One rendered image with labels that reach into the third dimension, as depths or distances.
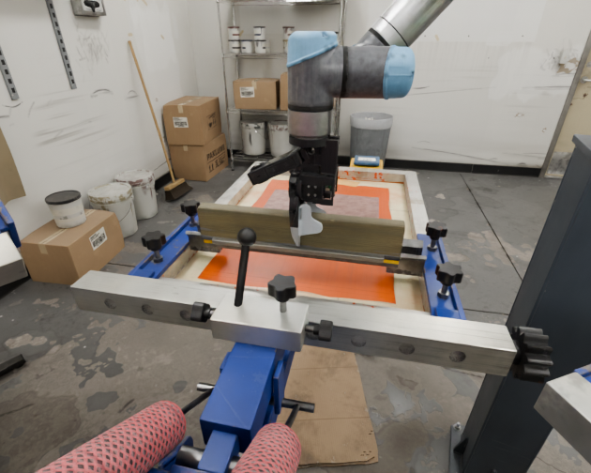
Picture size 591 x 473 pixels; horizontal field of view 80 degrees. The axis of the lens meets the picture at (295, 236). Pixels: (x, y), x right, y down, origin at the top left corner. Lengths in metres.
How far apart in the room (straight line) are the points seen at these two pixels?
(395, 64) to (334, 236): 0.31
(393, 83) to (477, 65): 3.86
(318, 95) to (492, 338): 0.43
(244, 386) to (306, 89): 0.43
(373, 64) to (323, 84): 0.08
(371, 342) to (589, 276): 0.64
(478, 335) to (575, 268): 0.51
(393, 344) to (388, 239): 0.22
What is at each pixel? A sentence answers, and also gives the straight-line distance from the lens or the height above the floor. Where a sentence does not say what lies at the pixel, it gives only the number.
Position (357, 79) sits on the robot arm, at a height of 1.35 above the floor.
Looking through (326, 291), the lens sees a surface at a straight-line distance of 0.73.
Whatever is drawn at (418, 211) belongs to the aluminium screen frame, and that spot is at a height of 0.99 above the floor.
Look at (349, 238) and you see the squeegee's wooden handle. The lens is 0.68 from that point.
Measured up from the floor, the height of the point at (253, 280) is 0.96.
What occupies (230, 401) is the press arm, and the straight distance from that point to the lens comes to 0.45.
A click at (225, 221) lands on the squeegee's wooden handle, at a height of 1.08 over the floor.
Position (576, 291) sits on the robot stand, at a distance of 1.08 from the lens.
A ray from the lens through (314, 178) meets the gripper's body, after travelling 0.62.
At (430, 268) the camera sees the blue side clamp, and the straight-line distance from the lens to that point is 0.75.
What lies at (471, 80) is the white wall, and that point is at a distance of 4.45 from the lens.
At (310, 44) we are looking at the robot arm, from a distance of 0.58.
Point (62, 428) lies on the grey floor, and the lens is 1.91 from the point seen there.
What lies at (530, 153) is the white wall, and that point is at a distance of 4.81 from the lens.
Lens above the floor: 1.40
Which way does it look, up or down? 30 degrees down
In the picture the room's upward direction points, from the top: straight up
